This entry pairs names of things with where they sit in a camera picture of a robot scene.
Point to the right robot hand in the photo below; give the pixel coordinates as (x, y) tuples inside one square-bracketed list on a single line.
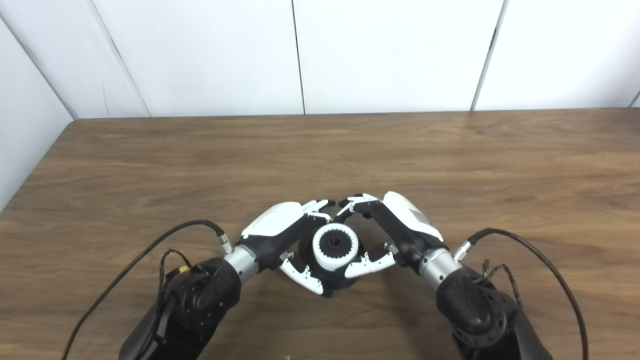
[(405, 227)]

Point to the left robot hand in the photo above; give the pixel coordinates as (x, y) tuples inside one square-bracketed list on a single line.
[(275, 230)]

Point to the round black plastic part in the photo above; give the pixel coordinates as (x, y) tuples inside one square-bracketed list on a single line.
[(340, 280)]

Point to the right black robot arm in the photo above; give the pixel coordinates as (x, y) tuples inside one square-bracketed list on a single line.
[(475, 310)]

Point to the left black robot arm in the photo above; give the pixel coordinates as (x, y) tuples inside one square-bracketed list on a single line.
[(195, 310)]

